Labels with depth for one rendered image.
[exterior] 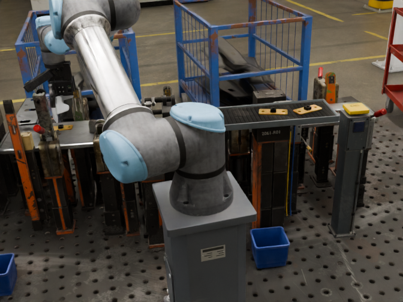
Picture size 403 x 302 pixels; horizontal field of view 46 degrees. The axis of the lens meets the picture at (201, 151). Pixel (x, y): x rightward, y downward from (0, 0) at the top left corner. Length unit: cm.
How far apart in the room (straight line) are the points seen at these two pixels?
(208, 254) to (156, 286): 41
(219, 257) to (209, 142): 28
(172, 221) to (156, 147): 19
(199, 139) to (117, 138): 17
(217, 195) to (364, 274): 66
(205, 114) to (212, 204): 20
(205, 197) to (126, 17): 50
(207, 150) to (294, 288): 63
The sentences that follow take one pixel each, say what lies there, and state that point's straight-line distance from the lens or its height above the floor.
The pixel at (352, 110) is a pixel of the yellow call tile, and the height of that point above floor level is 116.
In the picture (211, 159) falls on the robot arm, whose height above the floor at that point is 123.
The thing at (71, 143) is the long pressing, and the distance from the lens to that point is 171.
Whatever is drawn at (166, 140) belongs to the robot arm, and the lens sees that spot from 97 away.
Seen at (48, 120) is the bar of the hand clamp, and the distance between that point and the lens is 161.
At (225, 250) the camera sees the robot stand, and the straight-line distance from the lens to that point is 113.
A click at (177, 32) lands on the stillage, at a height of 66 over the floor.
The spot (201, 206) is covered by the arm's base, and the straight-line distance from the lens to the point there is 106.
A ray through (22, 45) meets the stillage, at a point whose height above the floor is 93.
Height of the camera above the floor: 172
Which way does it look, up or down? 27 degrees down
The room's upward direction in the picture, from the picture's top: 3 degrees counter-clockwise
